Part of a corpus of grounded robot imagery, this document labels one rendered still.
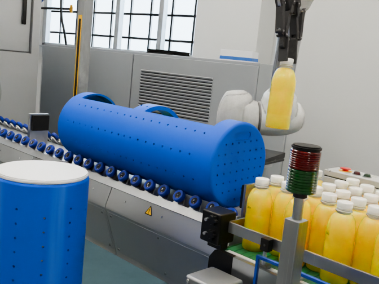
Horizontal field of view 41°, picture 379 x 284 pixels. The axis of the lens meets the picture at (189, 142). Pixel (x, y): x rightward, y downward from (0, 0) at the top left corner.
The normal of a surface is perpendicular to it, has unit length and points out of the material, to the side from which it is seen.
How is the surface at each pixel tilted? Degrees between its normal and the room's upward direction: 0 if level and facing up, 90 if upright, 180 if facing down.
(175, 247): 109
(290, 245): 90
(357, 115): 90
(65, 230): 91
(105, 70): 90
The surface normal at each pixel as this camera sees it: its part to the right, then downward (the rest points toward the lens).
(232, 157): 0.71, 0.18
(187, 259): -0.68, 0.37
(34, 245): 0.20, 0.17
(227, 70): -0.59, 0.07
